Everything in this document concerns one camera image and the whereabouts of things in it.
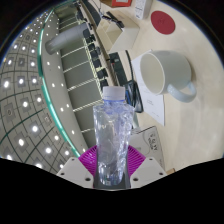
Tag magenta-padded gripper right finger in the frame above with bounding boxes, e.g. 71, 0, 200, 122
124, 145, 168, 190

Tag white ceramic mug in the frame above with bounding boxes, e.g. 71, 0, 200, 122
138, 50, 198, 104

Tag white paper sheet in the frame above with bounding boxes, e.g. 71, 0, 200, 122
130, 49, 167, 127

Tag flat round red coaster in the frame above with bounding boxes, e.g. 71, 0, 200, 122
150, 10, 177, 36

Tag black electronic device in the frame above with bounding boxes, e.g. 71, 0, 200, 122
124, 78, 144, 114

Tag white remote control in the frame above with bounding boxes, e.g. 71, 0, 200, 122
134, 0, 154, 20

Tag grey round column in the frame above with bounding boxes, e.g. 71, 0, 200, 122
44, 23, 88, 55

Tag ceiling lights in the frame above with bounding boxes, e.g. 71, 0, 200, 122
0, 13, 84, 169

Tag clear plastic water bottle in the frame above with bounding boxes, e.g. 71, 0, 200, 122
92, 85, 135, 187

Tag long curved conference desk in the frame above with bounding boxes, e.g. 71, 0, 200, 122
78, 0, 118, 88

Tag row of black office chairs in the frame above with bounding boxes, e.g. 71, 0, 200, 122
75, 6, 109, 88

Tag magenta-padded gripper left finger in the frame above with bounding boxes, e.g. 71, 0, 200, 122
56, 144, 101, 190

